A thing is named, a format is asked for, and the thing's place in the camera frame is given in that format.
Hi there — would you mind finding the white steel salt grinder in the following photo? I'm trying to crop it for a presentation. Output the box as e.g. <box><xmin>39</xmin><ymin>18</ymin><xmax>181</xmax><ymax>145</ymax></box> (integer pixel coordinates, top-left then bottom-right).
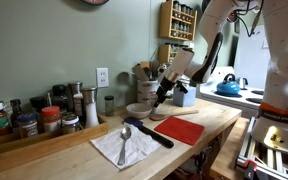
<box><xmin>81</xmin><ymin>86</ymin><xmax>100</xmax><ymax>129</ymax></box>

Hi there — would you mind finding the small white spice bottle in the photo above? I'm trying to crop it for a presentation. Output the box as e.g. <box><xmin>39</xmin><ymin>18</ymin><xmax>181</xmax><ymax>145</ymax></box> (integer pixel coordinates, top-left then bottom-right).
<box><xmin>73</xmin><ymin>92</ymin><xmax>84</xmax><ymax>118</ymax></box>

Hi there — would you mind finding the wooden spatula utensil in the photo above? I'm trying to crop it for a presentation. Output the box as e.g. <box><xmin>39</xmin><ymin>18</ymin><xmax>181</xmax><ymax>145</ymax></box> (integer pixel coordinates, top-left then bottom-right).
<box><xmin>132</xmin><ymin>63</ymin><xmax>150</xmax><ymax>82</ymax></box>

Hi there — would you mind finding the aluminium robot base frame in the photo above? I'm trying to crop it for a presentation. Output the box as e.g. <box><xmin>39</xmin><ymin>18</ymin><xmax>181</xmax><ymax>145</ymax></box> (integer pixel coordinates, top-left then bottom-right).
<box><xmin>234</xmin><ymin>116</ymin><xmax>288</xmax><ymax>180</ymax></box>

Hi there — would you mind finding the dark bottle black cap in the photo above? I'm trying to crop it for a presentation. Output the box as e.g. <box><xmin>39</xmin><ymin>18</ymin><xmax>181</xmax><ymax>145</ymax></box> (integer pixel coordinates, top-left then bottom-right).
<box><xmin>9</xmin><ymin>98</ymin><xmax>23</xmax><ymax>129</ymax></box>

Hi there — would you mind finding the short wooden spice rack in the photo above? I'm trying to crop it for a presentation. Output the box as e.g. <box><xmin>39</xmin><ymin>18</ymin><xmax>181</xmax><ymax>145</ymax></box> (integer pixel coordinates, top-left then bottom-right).
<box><xmin>157</xmin><ymin>43</ymin><xmax>185</xmax><ymax>66</ymax></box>

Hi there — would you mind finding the white cloth napkin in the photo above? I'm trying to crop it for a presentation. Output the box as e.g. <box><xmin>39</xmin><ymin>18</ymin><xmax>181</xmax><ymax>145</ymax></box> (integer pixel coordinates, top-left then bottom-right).
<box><xmin>90</xmin><ymin>123</ymin><xmax>162</xmax><ymax>171</ymax></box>

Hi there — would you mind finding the red silicone mat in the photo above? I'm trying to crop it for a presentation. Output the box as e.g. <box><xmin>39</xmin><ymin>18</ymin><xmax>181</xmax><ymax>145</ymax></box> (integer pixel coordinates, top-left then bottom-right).
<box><xmin>153</xmin><ymin>115</ymin><xmax>206</xmax><ymax>146</ymax></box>

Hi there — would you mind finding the white stove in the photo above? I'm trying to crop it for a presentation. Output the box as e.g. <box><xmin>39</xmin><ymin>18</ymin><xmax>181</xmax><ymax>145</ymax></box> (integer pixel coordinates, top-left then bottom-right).
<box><xmin>196</xmin><ymin>65</ymin><xmax>267</xmax><ymax>118</ymax></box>

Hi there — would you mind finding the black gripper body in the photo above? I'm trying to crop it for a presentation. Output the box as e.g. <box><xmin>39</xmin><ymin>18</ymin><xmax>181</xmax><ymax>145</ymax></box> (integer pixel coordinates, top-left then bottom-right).
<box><xmin>156</xmin><ymin>77</ymin><xmax>176</xmax><ymax>99</ymax></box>

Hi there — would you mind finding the wooden spoon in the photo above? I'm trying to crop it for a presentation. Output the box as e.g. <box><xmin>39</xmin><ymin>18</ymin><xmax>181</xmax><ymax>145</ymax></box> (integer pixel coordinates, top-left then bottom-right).
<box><xmin>149</xmin><ymin>109</ymin><xmax>200</xmax><ymax>122</ymax></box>

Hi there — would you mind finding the jar with black lid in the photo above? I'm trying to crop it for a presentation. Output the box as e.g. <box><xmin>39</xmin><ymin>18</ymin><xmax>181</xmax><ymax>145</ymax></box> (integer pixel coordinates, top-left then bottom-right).
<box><xmin>29</xmin><ymin>96</ymin><xmax>48</xmax><ymax>116</ymax></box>

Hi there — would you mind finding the white utensil crock red fish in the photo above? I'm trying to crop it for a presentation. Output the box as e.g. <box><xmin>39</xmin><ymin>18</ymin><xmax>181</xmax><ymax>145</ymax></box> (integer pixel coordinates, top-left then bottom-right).
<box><xmin>136</xmin><ymin>78</ymin><xmax>159</xmax><ymax>106</ymax></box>

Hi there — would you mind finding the spice jar orange lid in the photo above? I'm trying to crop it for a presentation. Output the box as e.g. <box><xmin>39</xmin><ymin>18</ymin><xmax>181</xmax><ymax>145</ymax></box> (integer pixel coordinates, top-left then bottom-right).
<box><xmin>40</xmin><ymin>105</ymin><xmax>62</xmax><ymax>133</ymax></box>

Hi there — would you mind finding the black grinder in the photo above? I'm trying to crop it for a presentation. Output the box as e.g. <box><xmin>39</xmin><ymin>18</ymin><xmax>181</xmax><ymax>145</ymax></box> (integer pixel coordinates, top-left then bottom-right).
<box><xmin>52</xmin><ymin>84</ymin><xmax>68</xmax><ymax>111</ymax></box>

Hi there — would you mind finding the white refrigerator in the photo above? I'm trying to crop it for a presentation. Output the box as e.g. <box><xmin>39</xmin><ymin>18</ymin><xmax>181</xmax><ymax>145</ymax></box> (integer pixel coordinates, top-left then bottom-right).
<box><xmin>233</xmin><ymin>24</ymin><xmax>272</xmax><ymax>89</ymax></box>

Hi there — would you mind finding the small steel pot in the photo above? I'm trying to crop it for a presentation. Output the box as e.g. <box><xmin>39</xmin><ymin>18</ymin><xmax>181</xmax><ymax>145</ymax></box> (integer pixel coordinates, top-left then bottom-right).
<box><xmin>237</xmin><ymin>77</ymin><xmax>249</xmax><ymax>90</ymax></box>

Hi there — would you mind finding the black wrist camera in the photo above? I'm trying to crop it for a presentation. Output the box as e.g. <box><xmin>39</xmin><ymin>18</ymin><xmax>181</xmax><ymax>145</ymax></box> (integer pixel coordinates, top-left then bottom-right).
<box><xmin>175</xmin><ymin>79</ymin><xmax>189</xmax><ymax>95</ymax></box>

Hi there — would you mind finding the glass jar white lid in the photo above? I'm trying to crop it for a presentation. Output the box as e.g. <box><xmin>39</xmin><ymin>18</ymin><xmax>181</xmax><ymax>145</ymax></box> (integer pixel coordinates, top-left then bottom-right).
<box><xmin>61</xmin><ymin>114</ymin><xmax>83</xmax><ymax>135</ymax></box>

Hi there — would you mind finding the wooden tray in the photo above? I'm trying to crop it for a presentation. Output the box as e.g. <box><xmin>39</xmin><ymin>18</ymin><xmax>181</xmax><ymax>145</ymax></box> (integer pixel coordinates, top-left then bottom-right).
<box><xmin>0</xmin><ymin>114</ymin><xmax>109</xmax><ymax>158</ymax></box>

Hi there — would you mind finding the metal spoon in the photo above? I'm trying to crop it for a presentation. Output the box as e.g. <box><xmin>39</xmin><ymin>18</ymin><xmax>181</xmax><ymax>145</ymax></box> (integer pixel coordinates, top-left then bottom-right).
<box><xmin>117</xmin><ymin>126</ymin><xmax>132</xmax><ymax>167</ymax></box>

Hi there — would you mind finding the steel pepper grinder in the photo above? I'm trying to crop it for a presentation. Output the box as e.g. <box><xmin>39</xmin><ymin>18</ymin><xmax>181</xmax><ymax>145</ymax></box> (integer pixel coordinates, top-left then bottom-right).
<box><xmin>67</xmin><ymin>81</ymin><xmax>84</xmax><ymax>116</ymax></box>

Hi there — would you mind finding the white ceramic bowl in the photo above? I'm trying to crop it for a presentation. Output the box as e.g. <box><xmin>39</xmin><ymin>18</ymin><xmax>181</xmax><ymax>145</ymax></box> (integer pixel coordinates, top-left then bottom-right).
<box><xmin>126</xmin><ymin>102</ymin><xmax>153</xmax><ymax>120</ymax></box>

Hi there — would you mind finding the small glass jar black lid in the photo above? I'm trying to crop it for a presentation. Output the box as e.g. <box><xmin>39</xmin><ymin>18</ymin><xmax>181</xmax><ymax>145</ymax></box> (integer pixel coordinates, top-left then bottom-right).
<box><xmin>104</xmin><ymin>95</ymin><xmax>115</xmax><ymax>117</ymax></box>

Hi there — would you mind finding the blue tissue box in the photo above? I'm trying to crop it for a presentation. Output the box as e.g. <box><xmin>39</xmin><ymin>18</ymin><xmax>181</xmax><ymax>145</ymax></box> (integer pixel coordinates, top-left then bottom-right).
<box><xmin>172</xmin><ymin>78</ymin><xmax>197</xmax><ymax>108</ymax></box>

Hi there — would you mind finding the spice jar blue lid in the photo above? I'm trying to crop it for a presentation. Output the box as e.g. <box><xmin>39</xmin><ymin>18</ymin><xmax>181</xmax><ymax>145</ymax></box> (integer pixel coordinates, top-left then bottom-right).
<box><xmin>17</xmin><ymin>113</ymin><xmax>39</xmax><ymax>139</ymax></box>

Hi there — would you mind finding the decorative round wall plate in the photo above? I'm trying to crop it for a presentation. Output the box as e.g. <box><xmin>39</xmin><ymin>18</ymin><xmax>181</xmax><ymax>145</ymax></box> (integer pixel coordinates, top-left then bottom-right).
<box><xmin>80</xmin><ymin>0</ymin><xmax>111</xmax><ymax>6</ymax></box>

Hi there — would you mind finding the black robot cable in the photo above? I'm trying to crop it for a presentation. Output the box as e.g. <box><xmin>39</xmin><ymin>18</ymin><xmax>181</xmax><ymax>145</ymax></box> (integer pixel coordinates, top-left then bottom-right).
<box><xmin>232</xmin><ymin>0</ymin><xmax>265</xmax><ymax>38</ymax></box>

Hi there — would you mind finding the blue kettle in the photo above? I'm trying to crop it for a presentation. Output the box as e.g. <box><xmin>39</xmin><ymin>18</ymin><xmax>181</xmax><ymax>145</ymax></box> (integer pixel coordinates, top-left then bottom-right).
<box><xmin>216</xmin><ymin>73</ymin><xmax>241</xmax><ymax>97</ymax></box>

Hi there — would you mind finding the white wall outlet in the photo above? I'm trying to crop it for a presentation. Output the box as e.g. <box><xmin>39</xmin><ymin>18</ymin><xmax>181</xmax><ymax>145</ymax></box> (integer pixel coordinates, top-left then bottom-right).
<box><xmin>96</xmin><ymin>67</ymin><xmax>110</xmax><ymax>89</ymax></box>

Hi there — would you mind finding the tall wooden spice rack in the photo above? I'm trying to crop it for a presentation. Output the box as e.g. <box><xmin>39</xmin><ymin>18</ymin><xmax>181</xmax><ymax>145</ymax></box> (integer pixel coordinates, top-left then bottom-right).
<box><xmin>158</xmin><ymin>0</ymin><xmax>198</xmax><ymax>42</ymax></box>

